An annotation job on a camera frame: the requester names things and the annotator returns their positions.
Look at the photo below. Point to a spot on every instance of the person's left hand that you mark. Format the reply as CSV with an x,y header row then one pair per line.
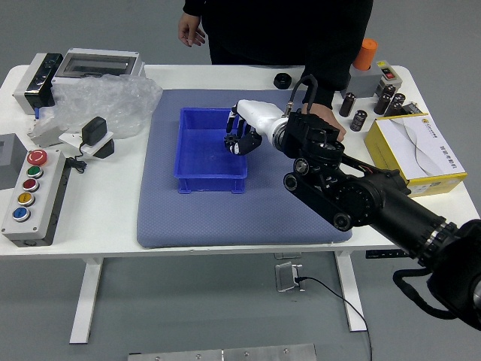
x,y
330,118

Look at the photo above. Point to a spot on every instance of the person's right hand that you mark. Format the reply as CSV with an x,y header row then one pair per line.
x,y
189,30

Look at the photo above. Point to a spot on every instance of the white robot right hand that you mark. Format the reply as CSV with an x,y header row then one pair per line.
x,y
259,113

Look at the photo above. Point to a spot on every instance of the black hex nut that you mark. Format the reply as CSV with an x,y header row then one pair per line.
x,y
282,80

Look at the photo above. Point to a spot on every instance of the small black gear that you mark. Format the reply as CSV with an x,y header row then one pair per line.
x,y
229,142

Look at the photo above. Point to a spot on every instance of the blue plastic box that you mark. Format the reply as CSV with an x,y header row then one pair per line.
x,y
203,161

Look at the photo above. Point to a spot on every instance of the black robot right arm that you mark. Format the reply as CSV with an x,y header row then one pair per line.
x,y
376,195

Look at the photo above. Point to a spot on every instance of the person's right forearm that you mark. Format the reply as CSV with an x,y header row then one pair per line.
x,y
193,7

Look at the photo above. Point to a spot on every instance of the person's left forearm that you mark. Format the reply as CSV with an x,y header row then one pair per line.
x,y
330,79

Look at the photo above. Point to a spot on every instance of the yellow and white cardboard box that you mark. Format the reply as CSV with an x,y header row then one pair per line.
x,y
424,150

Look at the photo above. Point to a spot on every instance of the white box with clear lid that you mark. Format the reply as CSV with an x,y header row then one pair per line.
x,y
94,64

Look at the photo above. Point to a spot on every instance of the metal floor socket box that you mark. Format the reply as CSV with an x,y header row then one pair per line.
x,y
285,278

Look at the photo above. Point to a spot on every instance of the grey box with black face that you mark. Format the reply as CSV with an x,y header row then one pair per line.
x,y
26,86

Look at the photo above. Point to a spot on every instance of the grey five-button control box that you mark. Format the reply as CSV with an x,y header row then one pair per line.
x,y
26,210

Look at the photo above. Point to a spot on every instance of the black cylindrical capacitor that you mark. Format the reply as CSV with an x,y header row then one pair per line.
x,y
395,107
359,121
383,99
347,105

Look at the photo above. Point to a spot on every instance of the grey square block holder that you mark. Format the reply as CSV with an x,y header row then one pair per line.
x,y
366,84

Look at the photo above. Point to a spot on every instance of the orange cylinder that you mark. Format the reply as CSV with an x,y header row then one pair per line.
x,y
366,54

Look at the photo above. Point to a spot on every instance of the person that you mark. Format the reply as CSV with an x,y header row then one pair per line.
x,y
282,34

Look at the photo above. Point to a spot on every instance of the small black electronic module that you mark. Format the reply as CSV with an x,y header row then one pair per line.
x,y
415,109

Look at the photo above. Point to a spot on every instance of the clear bubble wrap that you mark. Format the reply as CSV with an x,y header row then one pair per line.
x,y
109,97

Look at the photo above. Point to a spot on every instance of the grey-blue mat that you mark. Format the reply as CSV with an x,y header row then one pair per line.
x,y
244,218

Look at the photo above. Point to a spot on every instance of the black power adapter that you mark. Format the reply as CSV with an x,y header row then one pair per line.
x,y
94,129

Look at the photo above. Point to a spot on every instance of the black table control panel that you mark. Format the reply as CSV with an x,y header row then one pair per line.
x,y
383,253

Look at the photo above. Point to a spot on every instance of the white table leg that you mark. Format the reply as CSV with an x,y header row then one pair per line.
x,y
86,301
351,293

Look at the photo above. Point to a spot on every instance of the small white bagged part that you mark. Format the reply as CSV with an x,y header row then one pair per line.
x,y
47,135

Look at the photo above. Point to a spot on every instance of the grey hollow block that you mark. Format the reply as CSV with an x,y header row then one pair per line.
x,y
9,165

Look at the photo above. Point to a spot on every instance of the grey metal plate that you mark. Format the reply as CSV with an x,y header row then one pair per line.
x,y
225,354

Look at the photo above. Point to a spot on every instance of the white two-button switch box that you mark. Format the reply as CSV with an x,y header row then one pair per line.
x,y
389,73

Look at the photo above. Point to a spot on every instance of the grey under-table bracket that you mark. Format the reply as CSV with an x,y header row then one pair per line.
x,y
287,255

